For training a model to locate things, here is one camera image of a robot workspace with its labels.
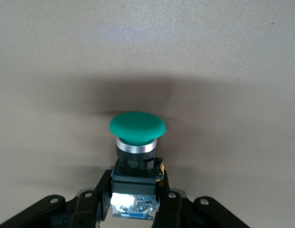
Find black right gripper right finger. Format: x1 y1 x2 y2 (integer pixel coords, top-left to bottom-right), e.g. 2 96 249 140
151 172 252 228

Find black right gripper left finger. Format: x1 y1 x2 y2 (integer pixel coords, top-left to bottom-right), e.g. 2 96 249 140
0 169 115 228

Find green mushroom push button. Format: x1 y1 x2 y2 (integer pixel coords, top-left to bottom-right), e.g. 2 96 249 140
108 111 167 220

